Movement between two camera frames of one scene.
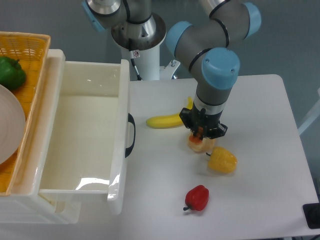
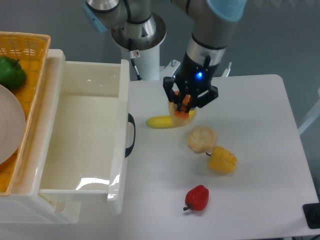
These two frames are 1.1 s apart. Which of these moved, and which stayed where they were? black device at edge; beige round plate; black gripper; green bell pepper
Moved: black gripper
Stayed: green bell pepper; black device at edge; beige round plate
